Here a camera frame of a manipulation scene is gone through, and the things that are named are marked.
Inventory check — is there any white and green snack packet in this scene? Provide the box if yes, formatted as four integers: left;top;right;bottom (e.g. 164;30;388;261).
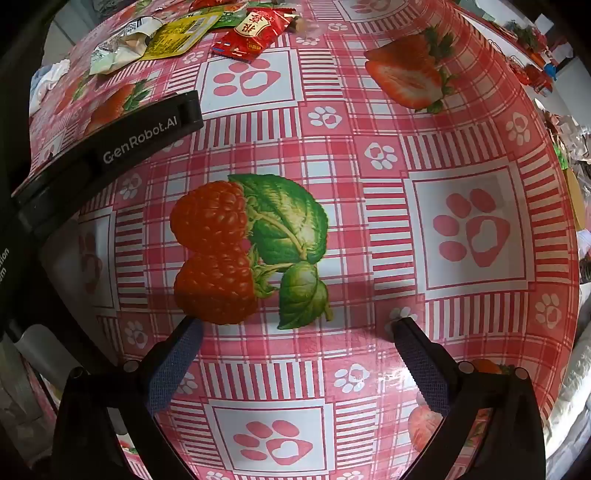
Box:
89;16;160;76

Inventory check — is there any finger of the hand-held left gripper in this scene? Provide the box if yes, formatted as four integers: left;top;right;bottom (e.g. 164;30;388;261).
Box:
13;89;205;237

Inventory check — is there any white crumpled cloth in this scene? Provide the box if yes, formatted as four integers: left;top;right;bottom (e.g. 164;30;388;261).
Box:
30;61;71;117

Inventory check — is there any grey white tube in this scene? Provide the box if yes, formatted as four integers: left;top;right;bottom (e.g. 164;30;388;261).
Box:
13;323;85;376

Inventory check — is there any yellow snack packet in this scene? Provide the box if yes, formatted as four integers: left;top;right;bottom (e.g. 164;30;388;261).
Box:
137;11;224;62

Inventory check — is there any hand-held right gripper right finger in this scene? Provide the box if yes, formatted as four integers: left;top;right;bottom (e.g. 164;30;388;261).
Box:
392;317;548;480

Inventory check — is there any pink checked fruit tablecloth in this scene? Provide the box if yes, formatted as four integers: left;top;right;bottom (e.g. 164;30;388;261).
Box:
13;0;581;480

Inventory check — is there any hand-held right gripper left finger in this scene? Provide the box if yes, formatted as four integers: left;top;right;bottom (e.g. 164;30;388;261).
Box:
53;315;205;480

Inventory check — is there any small clear wrapped candy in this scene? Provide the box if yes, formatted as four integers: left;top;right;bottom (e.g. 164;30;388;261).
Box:
285;13;320;37

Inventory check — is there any red background clutter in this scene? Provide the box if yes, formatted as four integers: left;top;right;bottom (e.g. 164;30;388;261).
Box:
505;21;557;95

